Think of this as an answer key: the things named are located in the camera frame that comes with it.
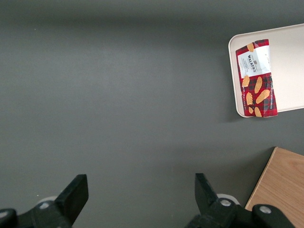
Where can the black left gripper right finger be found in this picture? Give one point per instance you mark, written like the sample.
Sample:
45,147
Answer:
206,197

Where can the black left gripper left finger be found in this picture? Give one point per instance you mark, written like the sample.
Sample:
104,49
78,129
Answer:
73,194

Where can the red tartan cookie box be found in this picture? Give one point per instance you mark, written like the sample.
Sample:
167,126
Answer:
259,95

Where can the beige rectangular tray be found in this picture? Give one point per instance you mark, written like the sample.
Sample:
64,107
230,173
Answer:
289,71

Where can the wooden drawer cabinet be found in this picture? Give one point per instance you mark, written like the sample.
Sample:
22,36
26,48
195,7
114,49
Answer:
282,180

